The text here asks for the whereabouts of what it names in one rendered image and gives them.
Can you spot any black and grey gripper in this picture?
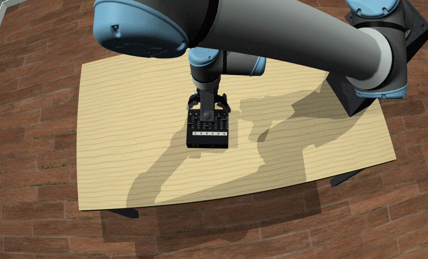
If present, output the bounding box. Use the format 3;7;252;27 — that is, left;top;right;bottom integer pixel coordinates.
186;85;231;113

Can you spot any black lighting desk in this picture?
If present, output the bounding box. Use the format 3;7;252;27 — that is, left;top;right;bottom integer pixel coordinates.
186;109;229;149

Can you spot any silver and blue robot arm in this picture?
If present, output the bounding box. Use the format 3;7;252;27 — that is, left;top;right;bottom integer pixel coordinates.
93;0;413;122

